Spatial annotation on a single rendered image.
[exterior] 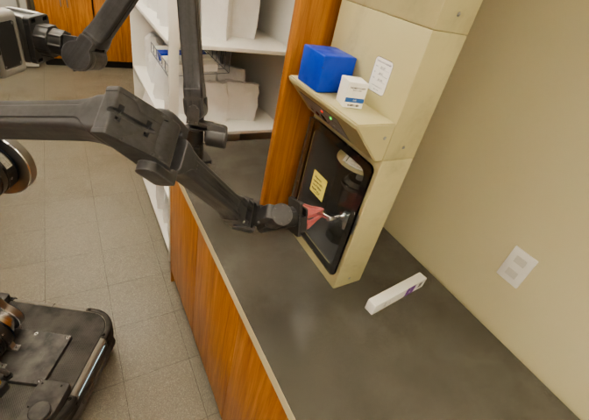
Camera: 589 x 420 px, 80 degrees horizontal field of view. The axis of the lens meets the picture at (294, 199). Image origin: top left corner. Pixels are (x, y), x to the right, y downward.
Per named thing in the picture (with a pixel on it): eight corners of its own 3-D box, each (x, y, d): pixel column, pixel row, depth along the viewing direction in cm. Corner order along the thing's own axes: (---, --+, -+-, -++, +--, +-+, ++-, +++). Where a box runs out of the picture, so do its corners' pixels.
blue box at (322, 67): (327, 80, 99) (335, 46, 94) (347, 93, 93) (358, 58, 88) (296, 78, 94) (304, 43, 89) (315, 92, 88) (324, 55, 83)
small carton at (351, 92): (353, 101, 88) (360, 77, 85) (361, 109, 84) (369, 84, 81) (335, 99, 87) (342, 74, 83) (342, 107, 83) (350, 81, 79)
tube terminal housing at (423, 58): (338, 215, 146) (408, 10, 103) (390, 270, 125) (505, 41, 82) (287, 225, 134) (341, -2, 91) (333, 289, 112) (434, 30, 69)
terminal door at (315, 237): (289, 217, 130) (314, 116, 108) (334, 277, 110) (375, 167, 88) (287, 217, 130) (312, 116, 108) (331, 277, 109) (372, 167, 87)
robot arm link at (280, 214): (236, 197, 94) (230, 228, 92) (251, 186, 84) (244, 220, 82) (276, 208, 99) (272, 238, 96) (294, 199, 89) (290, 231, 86)
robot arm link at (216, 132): (195, 101, 109) (187, 103, 101) (231, 108, 110) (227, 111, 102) (191, 138, 113) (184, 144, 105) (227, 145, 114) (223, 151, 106)
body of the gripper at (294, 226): (306, 202, 95) (281, 206, 92) (303, 236, 99) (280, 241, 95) (294, 195, 100) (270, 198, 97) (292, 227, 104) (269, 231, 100)
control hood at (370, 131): (315, 108, 108) (322, 75, 102) (382, 161, 86) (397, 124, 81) (281, 109, 102) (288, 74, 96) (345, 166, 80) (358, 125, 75)
